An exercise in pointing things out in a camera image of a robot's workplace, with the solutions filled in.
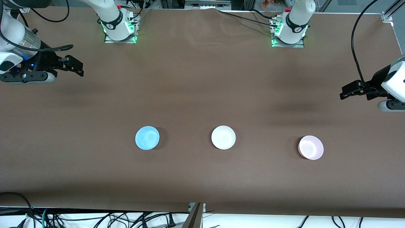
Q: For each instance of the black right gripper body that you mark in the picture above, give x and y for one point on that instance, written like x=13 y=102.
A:
x=46 y=60

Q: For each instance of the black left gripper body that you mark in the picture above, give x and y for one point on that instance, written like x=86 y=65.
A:
x=374 y=83

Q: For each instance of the pink bowl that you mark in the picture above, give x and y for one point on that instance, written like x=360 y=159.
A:
x=311 y=148

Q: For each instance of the blue bowl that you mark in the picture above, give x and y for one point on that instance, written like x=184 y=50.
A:
x=147 y=138

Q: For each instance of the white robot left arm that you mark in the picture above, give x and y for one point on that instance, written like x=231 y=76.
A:
x=297 y=19

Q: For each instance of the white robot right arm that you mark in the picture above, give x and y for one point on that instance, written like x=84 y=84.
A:
x=110 y=12

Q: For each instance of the white bowl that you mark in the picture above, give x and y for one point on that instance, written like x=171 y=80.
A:
x=223 y=137

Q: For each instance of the colourful background objects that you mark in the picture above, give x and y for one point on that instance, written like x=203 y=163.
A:
x=267 y=3

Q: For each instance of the brown table cover sheet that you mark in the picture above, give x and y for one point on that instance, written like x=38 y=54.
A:
x=202 y=79

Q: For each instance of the black power plug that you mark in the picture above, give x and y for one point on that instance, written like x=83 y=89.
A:
x=171 y=220

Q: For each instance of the aluminium profile bar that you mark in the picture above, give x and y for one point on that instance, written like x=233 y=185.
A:
x=196 y=218

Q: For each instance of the metal corner bracket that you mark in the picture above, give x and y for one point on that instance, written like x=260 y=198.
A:
x=386 y=16
x=25 y=10

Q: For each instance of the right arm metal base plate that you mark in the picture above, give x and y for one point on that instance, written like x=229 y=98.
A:
x=126 y=41

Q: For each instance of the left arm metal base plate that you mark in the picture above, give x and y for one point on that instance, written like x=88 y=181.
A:
x=300 y=46

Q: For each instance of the aluminium frame extrusion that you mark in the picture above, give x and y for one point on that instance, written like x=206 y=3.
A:
x=397 y=6

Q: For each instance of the aluminium frame rail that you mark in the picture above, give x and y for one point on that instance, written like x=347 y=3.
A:
x=207 y=4

